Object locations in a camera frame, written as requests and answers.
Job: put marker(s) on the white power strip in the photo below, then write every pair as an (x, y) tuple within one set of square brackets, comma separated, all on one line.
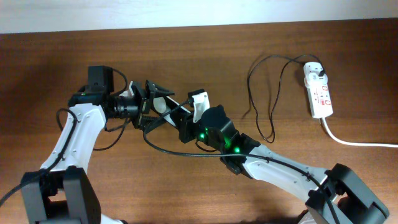
[(320, 101)]

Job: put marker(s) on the black Galaxy flip smartphone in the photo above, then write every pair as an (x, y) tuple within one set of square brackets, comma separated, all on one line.
[(164, 104)]

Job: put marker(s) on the white charger plug adapter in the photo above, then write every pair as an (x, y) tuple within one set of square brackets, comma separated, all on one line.
[(315, 74)]

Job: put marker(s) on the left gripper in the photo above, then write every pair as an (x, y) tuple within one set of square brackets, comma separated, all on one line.
[(144, 101)]

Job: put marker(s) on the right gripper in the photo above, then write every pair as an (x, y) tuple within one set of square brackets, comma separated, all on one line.
[(185, 135)]

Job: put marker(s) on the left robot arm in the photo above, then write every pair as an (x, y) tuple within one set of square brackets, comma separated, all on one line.
[(60, 191)]

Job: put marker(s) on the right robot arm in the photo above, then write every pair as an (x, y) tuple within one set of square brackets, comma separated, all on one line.
[(337, 195)]

